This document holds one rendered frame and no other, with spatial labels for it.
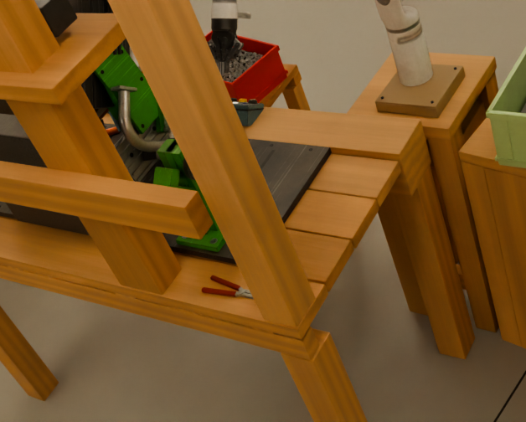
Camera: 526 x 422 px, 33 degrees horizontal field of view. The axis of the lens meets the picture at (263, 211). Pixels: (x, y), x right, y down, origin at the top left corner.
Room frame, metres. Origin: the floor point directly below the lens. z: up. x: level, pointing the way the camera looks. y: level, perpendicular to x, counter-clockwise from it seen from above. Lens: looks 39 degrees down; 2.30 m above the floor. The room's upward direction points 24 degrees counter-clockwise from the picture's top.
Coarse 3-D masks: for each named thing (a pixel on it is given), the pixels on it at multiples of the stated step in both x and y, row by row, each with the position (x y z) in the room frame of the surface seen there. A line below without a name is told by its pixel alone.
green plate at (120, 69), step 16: (112, 64) 2.09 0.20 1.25; (128, 64) 2.12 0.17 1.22; (112, 80) 2.07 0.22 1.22; (128, 80) 2.09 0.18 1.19; (144, 80) 2.11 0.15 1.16; (112, 96) 2.05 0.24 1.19; (144, 96) 2.09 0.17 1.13; (112, 112) 2.09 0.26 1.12; (144, 112) 2.06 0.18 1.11; (144, 128) 2.03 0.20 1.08
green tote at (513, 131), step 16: (512, 80) 1.75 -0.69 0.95; (496, 96) 1.71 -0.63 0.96; (512, 96) 1.74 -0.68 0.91; (496, 112) 1.65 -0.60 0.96; (512, 112) 1.63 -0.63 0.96; (496, 128) 1.66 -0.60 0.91; (512, 128) 1.63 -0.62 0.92; (496, 144) 1.66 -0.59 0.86; (512, 144) 1.63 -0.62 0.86; (496, 160) 1.66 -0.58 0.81; (512, 160) 1.63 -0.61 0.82
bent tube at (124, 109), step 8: (112, 88) 2.04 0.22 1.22; (120, 88) 2.02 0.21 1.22; (128, 88) 2.03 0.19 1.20; (136, 88) 2.04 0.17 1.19; (120, 96) 2.03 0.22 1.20; (128, 96) 2.02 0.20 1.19; (120, 104) 2.01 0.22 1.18; (128, 104) 2.01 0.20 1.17; (120, 112) 2.00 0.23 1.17; (128, 112) 2.00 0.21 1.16; (120, 120) 1.99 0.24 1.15; (128, 120) 1.99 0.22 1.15; (128, 128) 1.97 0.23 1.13; (128, 136) 1.97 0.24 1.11; (136, 136) 1.97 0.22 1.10; (136, 144) 1.96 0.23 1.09; (144, 144) 1.97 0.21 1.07; (152, 144) 1.98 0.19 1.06; (160, 144) 1.99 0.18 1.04
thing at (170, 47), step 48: (0, 0) 1.63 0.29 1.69; (144, 0) 1.35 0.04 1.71; (0, 48) 1.66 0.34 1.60; (48, 48) 1.66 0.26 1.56; (144, 48) 1.38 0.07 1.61; (192, 48) 1.38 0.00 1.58; (192, 96) 1.35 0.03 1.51; (48, 144) 1.68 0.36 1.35; (96, 144) 1.65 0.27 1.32; (192, 144) 1.38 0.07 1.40; (240, 144) 1.39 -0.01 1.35; (240, 192) 1.35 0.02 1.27; (96, 240) 1.71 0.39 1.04; (144, 240) 1.64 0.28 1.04; (240, 240) 1.37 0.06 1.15; (288, 240) 1.40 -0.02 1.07; (144, 288) 1.66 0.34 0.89; (288, 288) 1.36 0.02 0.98
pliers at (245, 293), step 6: (216, 276) 1.59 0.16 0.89; (222, 282) 1.56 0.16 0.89; (228, 282) 1.56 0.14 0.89; (204, 288) 1.57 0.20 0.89; (210, 288) 1.56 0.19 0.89; (234, 288) 1.53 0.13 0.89; (240, 288) 1.52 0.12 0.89; (216, 294) 1.54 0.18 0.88; (222, 294) 1.53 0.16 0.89; (228, 294) 1.52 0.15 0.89; (234, 294) 1.51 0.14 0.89; (240, 294) 1.50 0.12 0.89; (246, 294) 1.50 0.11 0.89
